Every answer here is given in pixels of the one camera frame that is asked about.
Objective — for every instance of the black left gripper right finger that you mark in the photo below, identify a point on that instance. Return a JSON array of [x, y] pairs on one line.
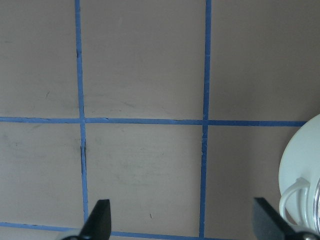
[[267, 224]]

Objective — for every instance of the pale green electric pot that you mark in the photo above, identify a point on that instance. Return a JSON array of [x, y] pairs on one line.
[[299, 177]]

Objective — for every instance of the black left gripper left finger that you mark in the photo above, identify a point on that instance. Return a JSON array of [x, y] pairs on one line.
[[98, 225]]

